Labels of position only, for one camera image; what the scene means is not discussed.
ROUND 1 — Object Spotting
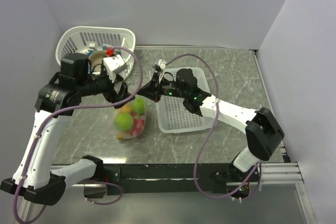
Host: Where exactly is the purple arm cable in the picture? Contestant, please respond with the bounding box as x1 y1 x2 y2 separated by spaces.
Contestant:
13 46 144 223
162 53 263 199

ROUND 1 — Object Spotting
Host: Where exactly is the white perforated rectangular basket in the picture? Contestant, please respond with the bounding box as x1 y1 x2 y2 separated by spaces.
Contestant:
156 67 214 134

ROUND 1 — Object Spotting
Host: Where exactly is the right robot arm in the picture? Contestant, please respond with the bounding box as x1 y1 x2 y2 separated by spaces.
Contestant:
138 68 285 181

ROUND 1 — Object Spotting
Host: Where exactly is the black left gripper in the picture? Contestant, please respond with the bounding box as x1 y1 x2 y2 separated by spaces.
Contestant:
77 67 135 108

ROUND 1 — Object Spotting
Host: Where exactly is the aluminium frame rail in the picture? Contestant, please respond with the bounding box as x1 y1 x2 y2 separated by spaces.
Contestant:
261 163 304 184

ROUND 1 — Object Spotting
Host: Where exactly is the beige bowl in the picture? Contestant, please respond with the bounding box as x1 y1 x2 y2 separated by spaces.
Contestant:
89 50 107 73

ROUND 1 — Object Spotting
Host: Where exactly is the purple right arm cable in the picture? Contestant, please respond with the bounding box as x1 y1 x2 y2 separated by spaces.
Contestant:
162 53 263 199

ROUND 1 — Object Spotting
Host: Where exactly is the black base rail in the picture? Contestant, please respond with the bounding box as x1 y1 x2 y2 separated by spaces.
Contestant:
102 163 249 194

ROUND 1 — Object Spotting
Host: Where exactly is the green fake apple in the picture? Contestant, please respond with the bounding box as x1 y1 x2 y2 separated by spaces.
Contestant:
114 113 134 132

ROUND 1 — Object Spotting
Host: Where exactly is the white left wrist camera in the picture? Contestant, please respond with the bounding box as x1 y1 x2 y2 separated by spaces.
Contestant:
103 54 127 83

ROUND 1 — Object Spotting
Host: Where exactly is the white slatted round basket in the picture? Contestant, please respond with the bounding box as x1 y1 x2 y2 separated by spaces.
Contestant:
55 26 136 65

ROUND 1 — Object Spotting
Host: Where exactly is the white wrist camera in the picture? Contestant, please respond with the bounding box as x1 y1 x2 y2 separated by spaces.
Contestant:
152 59 166 77
103 54 127 83

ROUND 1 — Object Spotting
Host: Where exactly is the clear zip top bag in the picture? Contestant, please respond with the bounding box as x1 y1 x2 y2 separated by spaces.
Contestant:
109 95 146 141

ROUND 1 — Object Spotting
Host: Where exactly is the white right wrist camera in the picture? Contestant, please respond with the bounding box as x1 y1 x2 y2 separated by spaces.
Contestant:
152 59 166 77

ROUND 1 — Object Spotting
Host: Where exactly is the orange fake fruit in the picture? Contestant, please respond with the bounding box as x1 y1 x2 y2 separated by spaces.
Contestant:
120 104 132 114

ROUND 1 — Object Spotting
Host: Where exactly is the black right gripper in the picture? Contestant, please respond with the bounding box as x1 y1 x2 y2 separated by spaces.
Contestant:
136 73 187 103

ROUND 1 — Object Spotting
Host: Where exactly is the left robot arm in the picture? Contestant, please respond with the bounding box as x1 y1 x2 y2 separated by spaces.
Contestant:
1 53 128 206

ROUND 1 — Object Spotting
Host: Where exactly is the red fake strawberry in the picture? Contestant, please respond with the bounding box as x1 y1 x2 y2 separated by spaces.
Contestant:
127 113 146 137

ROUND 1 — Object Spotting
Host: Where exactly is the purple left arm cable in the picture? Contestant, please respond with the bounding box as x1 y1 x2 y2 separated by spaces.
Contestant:
13 46 144 223

